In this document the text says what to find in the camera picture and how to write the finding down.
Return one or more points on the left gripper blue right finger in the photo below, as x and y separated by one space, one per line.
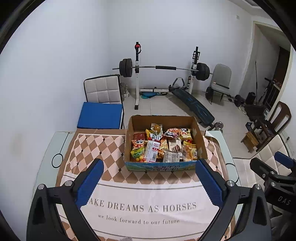
253 222

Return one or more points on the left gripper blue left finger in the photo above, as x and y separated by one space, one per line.
44 222

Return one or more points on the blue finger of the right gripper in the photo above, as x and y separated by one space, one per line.
285 160
264 171

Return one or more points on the yellow egg biscuit bag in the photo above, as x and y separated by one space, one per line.
189 152

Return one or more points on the yellow panda snack bag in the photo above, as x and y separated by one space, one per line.
185 134

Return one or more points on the white chocolate wafer packet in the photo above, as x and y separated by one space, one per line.
175 145

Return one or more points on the grey white snack packet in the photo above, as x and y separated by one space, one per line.
172 157

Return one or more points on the small orange snack bag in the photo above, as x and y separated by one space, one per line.
171 133

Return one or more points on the green gumball candy bag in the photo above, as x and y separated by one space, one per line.
138 155

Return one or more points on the yellow instant noodle packet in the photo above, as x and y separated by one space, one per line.
164 144

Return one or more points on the orange panda snack bag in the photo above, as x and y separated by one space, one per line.
137 144

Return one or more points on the white red long packet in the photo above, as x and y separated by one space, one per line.
151 150

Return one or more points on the orange jelly cup pack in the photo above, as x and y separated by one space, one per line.
157 128

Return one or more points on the dark red snack packet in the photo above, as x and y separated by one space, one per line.
139 136

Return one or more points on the white padded chair right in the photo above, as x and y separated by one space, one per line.
247 177

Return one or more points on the dark wooden chair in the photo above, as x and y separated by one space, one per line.
277 122

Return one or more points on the checkered printed tablecloth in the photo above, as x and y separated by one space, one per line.
139 205

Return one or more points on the black blue sit-up bench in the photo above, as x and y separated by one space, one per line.
202 113

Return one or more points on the grey folding chair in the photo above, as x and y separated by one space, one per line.
220 82

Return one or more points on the barbell with black plates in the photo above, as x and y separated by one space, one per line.
126 69

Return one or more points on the white chair with blue cushion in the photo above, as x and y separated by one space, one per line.
103 108

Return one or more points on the open cardboard box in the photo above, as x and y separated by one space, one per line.
139 123

